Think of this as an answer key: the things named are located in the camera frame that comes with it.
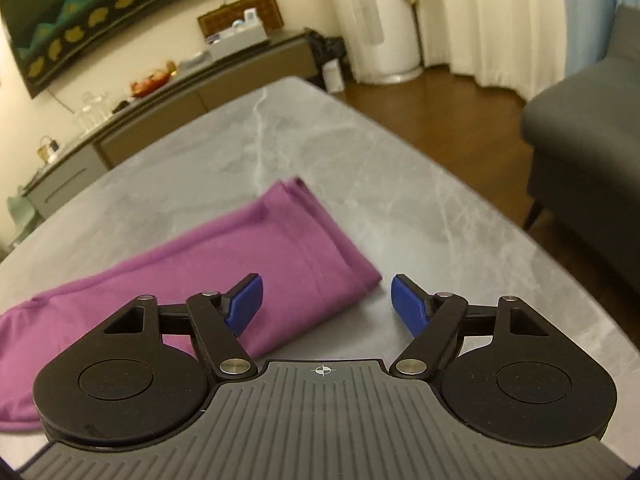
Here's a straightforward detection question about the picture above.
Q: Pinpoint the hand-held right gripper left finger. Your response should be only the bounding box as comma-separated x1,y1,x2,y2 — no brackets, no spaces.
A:
102,273,264,381

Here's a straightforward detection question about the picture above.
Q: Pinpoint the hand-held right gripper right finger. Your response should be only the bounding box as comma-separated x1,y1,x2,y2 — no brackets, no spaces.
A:
390,274,546,380

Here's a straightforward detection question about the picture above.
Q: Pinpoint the purple garment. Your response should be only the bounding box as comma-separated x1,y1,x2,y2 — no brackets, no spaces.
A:
0,176,384,434

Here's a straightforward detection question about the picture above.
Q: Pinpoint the grey and brown sideboard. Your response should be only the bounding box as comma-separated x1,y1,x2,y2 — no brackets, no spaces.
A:
22,31,322,222

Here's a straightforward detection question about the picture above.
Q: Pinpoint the orange fruit bowl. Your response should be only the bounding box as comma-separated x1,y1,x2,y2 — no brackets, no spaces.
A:
128,66,174,99

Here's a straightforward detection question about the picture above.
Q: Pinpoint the green child chair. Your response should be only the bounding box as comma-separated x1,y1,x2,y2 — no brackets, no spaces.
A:
4,186,42,252

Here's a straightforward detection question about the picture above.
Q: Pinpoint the small white bin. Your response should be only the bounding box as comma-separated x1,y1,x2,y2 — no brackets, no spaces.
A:
322,60,346,93

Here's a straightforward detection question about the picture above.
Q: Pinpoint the grey sofa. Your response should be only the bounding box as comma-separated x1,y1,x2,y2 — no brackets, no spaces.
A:
520,5,640,287

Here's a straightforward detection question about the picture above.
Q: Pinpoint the grey storage tray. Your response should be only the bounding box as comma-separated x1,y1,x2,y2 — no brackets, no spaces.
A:
207,7,271,61

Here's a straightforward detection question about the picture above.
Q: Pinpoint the white tower appliance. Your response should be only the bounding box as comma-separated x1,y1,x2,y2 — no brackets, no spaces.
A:
349,0,424,85

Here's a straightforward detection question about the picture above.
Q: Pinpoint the cream curtain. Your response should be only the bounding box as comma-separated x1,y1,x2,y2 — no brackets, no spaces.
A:
322,0,569,102

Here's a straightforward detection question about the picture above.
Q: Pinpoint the blue curtain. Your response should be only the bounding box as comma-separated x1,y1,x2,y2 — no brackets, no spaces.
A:
562,0,640,79

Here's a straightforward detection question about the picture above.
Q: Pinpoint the dark framed wall picture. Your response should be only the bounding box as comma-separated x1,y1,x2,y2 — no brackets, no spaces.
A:
0,0,246,100

